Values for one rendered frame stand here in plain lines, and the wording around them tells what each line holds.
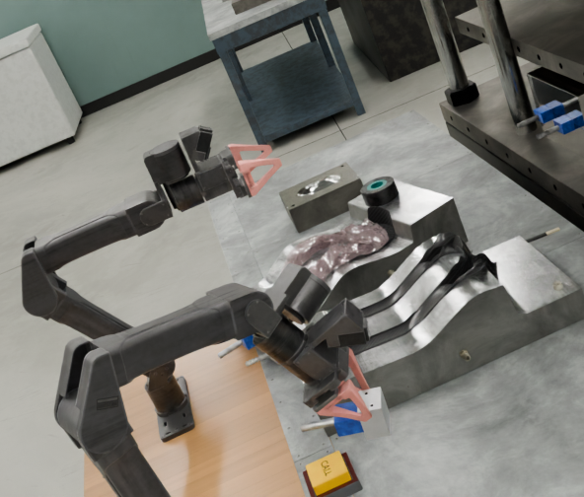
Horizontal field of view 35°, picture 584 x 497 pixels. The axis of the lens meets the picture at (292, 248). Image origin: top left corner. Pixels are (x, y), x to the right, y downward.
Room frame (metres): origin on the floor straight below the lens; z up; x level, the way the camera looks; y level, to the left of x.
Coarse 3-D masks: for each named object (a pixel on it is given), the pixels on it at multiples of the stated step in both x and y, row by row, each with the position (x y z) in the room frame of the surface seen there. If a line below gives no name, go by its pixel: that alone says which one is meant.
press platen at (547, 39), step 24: (504, 0) 2.56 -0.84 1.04; (528, 0) 2.47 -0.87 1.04; (552, 0) 2.37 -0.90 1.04; (576, 0) 2.28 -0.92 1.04; (480, 24) 2.44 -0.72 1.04; (528, 24) 2.27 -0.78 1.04; (552, 24) 2.18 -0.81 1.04; (576, 24) 2.11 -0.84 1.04; (528, 48) 2.12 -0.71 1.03; (552, 48) 2.01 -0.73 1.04; (576, 48) 1.95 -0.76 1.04; (576, 72) 1.88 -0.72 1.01
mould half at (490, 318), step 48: (432, 240) 1.58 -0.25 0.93; (384, 288) 1.57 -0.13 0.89; (432, 288) 1.44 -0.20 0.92; (480, 288) 1.35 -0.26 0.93; (528, 288) 1.41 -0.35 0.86; (576, 288) 1.34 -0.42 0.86; (432, 336) 1.34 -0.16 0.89; (480, 336) 1.33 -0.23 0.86; (528, 336) 1.34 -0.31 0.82; (384, 384) 1.33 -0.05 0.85; (432, 384) 1.33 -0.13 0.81; (336, 432) 1.33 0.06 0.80
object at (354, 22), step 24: (360, 0) 5.70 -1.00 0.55; (384, 0) 5.69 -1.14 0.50; (408, 0) 5.68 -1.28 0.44; (456, 0) 5.67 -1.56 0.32; (360, 24) 6.13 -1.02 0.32; (384, 24) 5.69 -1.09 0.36; (408, 24) 5.68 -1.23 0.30; (456, 24) 5.67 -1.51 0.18; (360, 48) 6.68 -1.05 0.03; (384, 48) 5.69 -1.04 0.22; (408, 48) 5.68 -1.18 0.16; (432, 48) 5.68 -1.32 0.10; (384, 72) 5.81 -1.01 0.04; (408, 72) 5.69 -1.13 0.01
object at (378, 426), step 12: (372, 396) 1.15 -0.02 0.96; (348, 408) 1.16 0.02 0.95; (372, 408) 1.12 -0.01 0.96; (384, 408) 1.14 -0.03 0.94; (324, 420) 1.16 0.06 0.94; (336, 420) 1.14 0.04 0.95; (348, 420) 1.13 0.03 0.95; (372, 420) 1.12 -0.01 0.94; (384, 420) 1.12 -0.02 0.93; (348, 432) 1.14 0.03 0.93; (360, 432) 1.13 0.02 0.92; (372, 432) 1.12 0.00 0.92; (384, 432) 1.12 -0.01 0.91
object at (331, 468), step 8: (328, 456) 1.23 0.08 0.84; (336, 456) 1.22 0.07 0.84; (312, 464) 1.22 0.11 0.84; (320, 464) 1.21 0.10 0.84; (328, 464) 1.20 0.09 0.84; (336, 464) 1.20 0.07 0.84; (344, 464) 1.19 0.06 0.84; (312, 472) 1.20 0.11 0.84; (320, 472) 1.19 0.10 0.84; (328, 472) 1.19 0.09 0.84; (336, 472) 1.18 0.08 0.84; (344, 472) 1.17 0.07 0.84; (312, 480) 1.18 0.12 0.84; (320, 480) 1.18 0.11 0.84; (328, 480) 1.17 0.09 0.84; (336, 480) 1.17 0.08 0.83; (344, 480) 1.17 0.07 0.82; (320, 488) 1.17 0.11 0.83; (328, 488) 1.17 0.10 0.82
